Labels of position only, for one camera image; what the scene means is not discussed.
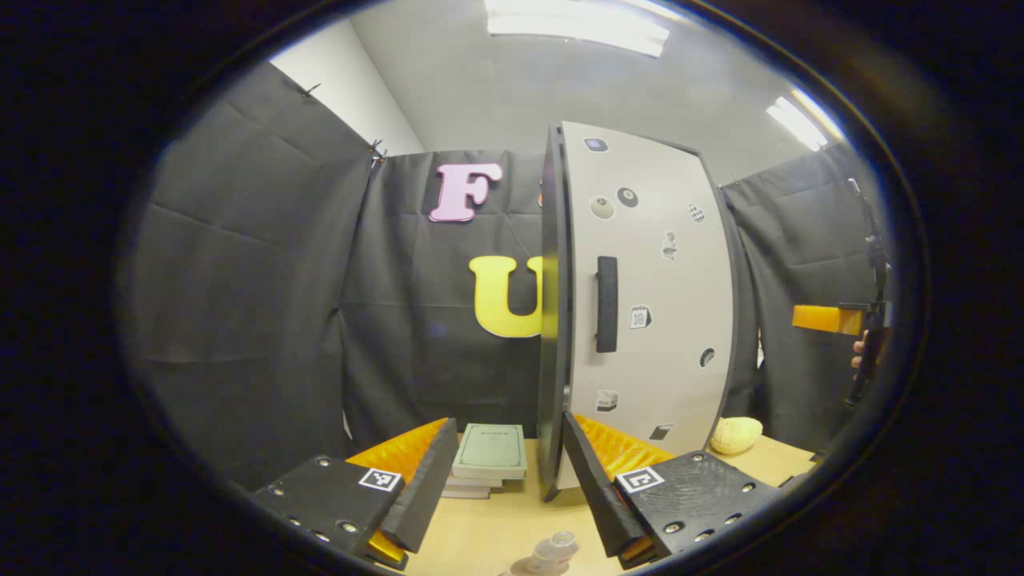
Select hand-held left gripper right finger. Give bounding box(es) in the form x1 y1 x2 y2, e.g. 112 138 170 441
562 411 781 569

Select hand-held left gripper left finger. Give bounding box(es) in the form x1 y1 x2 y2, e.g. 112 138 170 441
248 416 461 570

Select clear bottle with red label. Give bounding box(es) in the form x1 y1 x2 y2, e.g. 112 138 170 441
524 531 578 574

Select beige cabinet door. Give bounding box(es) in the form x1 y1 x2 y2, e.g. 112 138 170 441
556 120 735 490

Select grey cabinet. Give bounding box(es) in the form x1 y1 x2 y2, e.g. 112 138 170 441
536 124 573 503

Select black door handle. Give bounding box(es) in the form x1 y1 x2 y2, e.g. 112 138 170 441
595 256 619 354

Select green notebook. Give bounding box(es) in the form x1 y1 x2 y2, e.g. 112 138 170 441
452 423 529 481

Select yellow lumpy sponge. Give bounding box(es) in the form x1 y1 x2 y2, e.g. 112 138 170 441
710 417 763 456

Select small ceiling light panel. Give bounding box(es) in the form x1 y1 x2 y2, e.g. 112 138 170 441
766 88 845 153

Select black backdrop cloth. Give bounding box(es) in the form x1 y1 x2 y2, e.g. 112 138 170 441
120 60 889 489

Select large ceiling light panel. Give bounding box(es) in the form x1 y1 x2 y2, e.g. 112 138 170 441
484 0 670 58

